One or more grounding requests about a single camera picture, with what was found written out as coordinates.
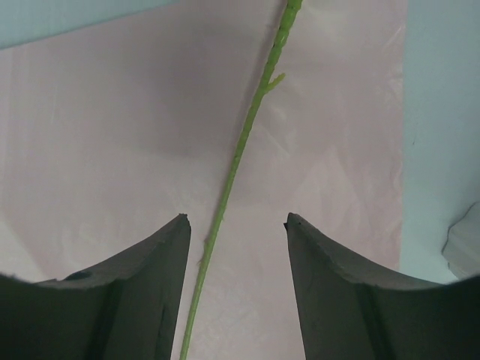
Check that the peach rose stem leafy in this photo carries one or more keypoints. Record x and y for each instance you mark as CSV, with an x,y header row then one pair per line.
x,y
267,82

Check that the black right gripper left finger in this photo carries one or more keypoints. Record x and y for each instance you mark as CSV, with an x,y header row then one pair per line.
x,y
125,307

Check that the white ribbed ceramic vase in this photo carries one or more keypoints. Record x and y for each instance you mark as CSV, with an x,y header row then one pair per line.
x,y
461,250

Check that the pink wrapping paper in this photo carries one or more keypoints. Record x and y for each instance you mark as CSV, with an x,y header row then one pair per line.
x,y
109,132

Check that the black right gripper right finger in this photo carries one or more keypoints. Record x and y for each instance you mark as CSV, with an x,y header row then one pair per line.
x,y
350,307

